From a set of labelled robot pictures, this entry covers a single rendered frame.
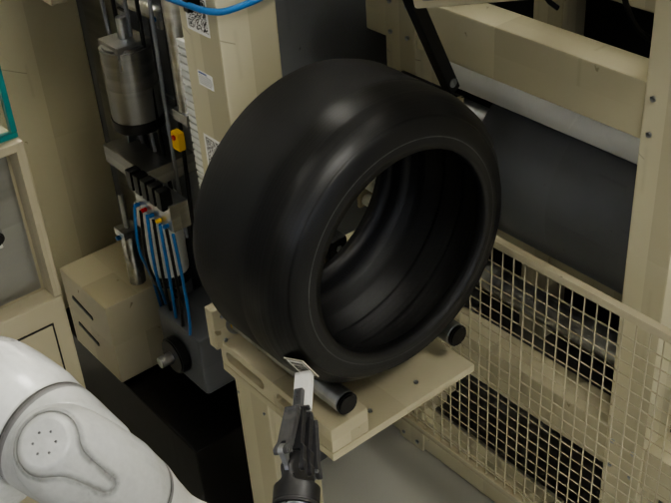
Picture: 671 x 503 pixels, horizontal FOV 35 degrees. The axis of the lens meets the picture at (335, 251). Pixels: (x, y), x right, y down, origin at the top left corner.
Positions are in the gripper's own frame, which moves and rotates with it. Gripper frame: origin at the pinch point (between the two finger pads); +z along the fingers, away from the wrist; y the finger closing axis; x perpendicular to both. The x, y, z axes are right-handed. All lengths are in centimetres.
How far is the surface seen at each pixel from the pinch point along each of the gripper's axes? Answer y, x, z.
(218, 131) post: -14, -14, 50
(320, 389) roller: 14.3, -4.5, 7.8
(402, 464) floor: 121, -34, 39
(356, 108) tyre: -25.9, 20.9, 34.3
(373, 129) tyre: -23.9, 23.0, 30.8
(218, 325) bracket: 12.9, -27.5, 25.3
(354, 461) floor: 117, -47, 40
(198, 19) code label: -33, -8, 59
